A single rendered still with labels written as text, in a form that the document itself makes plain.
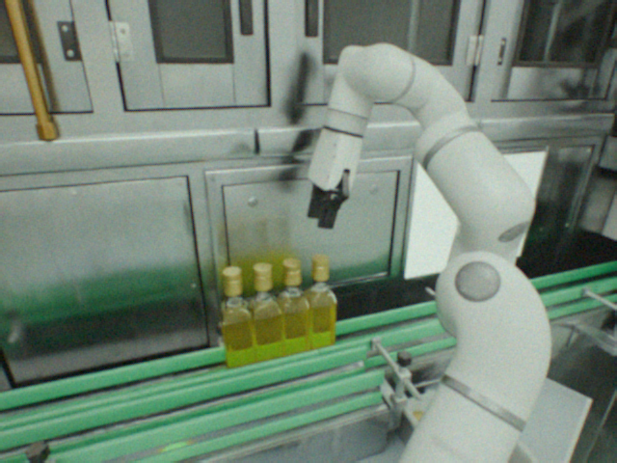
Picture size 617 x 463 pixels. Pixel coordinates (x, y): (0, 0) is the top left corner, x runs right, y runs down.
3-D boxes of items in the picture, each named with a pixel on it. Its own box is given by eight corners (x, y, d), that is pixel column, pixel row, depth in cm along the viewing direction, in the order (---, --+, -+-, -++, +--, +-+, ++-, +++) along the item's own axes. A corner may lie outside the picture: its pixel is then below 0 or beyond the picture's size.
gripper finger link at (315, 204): (309, 179, 73) (301, 212, 75) (315, 184, 70) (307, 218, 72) (324, 182, 74) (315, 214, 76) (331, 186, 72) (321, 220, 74)
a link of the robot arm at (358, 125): (317, 106, 68) (313, 122, 69) (337, 111, 60) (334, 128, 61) (353, 116, 71) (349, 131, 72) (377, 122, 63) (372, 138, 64)
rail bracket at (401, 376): (378, 365, 85) (383, 319, 80) (421, 424, 71) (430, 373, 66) (366, 368, 84) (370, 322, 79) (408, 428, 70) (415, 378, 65)
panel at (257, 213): (515, 256, 115) (542, 144, 102) (523, 259, 113) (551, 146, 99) (218, 311, 88) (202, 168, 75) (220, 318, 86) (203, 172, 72)
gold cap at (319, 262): (324, 271, 78) (325, 252, 76) (332, 279, 75) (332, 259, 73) (308, 274, 77) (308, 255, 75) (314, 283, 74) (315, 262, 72)
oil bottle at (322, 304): (325, 357, 89) (327, 278, 80) (335, 373, 84) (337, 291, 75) (303, 363, 87) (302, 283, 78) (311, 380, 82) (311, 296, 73)
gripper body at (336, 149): (314, 117, 68) (300, 177, 72) (338, 123, 59) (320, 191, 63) (350, 126, 71) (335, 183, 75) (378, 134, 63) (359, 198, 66)
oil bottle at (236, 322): (252, 374, 83) (246, 291, 75) (257, 393, 79) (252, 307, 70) (227, 380, 82) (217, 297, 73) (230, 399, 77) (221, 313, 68)
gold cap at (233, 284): (241, 285, 73) (239, 264, 71) (245, 294, 70) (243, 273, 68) (223, 288, 72) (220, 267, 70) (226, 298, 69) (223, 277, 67)
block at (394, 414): (380, 394, 87) (383, 370, 84) (402, 426, 78) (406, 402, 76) (366, 397, 86) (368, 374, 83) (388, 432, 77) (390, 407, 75)
